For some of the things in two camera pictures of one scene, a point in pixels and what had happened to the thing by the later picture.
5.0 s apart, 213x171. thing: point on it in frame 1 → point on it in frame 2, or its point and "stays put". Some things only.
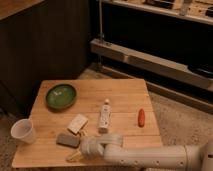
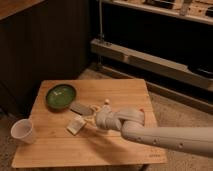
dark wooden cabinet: [40, 40] stays put
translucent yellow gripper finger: [83, 133] → [98, 108]
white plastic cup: [23, 129] stays put
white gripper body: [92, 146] → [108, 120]
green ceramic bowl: [61, 97] stays put
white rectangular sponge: [78, 123] stays put
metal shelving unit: [164, 45] stays put
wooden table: [69, 111] stays put
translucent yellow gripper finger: [75, 156] → [92, 120]
